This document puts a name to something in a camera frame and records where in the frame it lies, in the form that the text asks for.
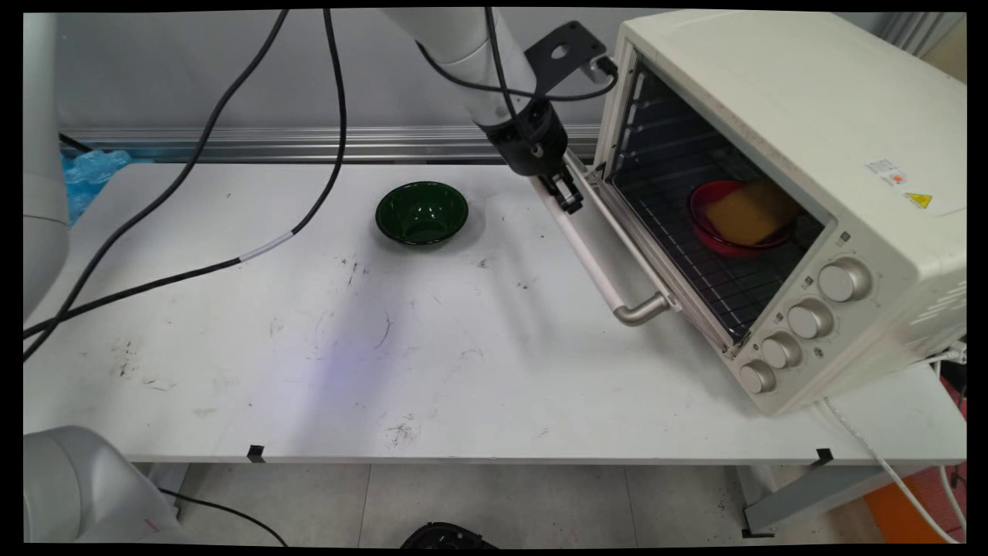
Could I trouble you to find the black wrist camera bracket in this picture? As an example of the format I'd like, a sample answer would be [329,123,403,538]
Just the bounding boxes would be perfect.
[525,22,619,86]

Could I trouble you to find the blue bubble wrap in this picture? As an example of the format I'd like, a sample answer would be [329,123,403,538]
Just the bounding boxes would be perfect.
[62,149,134,225]

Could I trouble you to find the thin black floor cable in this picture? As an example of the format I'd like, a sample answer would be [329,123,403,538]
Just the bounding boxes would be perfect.
[158,488,289,547]

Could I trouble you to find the grey ribbed panel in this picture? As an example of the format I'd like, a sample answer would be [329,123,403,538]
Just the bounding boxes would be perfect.
[880,12,966,59]

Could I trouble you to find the dark green bowl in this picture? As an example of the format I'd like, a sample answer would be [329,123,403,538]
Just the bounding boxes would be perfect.
[376,181,470,248]

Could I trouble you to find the black cable with white tape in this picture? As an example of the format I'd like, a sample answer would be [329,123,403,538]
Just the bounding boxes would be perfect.
[23,9,348,339]

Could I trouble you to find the wire oven rack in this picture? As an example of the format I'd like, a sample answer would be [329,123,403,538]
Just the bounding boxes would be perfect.
[616,166,824,342]

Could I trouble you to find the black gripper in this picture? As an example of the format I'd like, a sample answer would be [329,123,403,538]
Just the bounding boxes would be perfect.
[485,100,586,214]

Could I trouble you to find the white power cable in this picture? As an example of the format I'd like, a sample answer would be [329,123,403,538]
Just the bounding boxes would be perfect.
[817,396,963,544]

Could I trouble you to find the silver oven knob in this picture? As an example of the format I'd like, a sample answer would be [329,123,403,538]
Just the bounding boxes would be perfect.
[818,259,874,303]
[787,299,837,341]
[760,332,804,370]
[739,360,777,395]

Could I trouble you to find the black round floor object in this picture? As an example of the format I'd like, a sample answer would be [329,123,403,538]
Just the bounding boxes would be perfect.
[400,522,499,549]

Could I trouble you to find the grey table leg beam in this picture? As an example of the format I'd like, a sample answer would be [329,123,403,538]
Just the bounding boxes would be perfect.
[739,463,898,539]

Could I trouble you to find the orange box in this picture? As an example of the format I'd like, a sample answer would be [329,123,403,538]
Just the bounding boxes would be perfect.
[864,462,967,545]

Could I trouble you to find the aluminium profile rail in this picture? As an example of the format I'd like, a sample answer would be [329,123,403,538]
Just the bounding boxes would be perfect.
[60,124,603,164]

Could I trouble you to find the cream toaster oven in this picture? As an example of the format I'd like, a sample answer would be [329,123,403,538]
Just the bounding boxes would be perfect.
[596,9,967,416]

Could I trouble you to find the red bowl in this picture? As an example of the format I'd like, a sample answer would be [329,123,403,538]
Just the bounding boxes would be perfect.
[689,180,796,259]

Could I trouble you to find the oven door with bar handle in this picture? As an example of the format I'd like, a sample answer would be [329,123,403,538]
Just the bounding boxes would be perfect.
[531,151,739,358]

